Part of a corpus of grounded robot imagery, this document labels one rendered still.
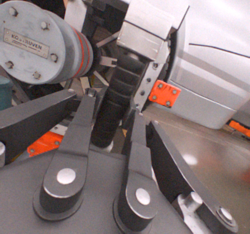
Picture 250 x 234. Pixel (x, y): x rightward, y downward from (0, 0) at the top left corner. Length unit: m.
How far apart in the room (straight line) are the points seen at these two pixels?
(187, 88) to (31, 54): 0.66
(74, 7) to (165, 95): 0.35
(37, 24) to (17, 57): 0.07
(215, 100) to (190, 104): 0.14
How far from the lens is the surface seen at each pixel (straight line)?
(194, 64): 0.71
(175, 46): 0.68
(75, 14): 0.41
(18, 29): 0.28
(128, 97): 0.15
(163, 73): 0.47
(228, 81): 0.84
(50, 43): 0.25
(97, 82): 0.75
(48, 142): 0.52
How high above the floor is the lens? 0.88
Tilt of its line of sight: 19 degrees down
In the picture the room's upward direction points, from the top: 24 degrees clockwise
